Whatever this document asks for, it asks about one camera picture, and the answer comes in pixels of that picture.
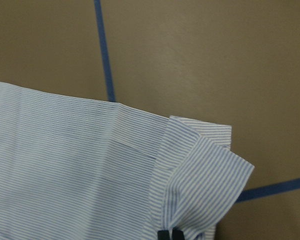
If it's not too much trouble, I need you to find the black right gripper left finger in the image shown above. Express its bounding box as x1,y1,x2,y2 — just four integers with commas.
157,230,170,240

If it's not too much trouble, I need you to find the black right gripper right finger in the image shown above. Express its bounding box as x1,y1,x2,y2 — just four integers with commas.
172,230,185,240

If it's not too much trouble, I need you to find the light blue striped shirt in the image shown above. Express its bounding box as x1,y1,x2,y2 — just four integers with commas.
0,82,254,240

